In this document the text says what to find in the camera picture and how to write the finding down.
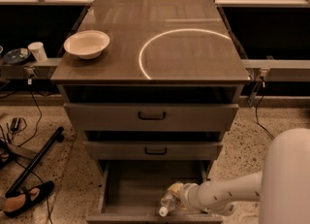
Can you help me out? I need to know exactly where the clear plastic water bottle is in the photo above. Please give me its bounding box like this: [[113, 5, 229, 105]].
[[159, 189, 180, 217]]

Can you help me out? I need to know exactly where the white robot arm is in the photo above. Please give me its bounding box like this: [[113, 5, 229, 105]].
[[170, 128, 310, 224]]

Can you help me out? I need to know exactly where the open bottom drawer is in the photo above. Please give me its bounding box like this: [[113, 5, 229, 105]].
[[86, 160, 223, 224]]

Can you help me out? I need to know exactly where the grey drawer cabinet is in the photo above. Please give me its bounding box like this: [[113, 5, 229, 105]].
[[50, 0, 251, 224]]

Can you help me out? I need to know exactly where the black pole on floor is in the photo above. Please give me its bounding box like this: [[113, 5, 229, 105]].
[[5, 126, 64, 198]]

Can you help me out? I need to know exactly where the foot in black shoe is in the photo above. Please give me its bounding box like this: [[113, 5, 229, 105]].
[[0, 181, 54, 218]]

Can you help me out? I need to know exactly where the white ceramic bowl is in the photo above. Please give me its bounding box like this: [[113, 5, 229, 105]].
[[64, 30, 110, 59]]

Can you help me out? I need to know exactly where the small black adapter left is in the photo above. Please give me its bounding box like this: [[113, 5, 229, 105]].
[[10, 117, 20, 132]]

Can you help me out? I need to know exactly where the white paper cup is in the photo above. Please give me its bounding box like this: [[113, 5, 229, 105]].
[[28, 42, 47, 62]]

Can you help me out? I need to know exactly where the dark blue plate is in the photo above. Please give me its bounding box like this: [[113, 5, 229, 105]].
[[3, 48, 31, 65]]

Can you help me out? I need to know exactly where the middle drawer with handle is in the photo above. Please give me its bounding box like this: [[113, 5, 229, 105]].
[[84, 142, 223, 161]]

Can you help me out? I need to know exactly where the drawer with handle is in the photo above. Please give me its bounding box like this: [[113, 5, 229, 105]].
[[84, 142, 223, 161], [64, 103, 238, 132]]

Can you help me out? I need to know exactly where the top drawer with handle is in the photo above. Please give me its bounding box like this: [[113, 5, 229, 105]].
[[64, 103, 238, 132]]

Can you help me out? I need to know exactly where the black cable left floor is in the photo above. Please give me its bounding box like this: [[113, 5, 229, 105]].
[[0, 79, 54, 224]]

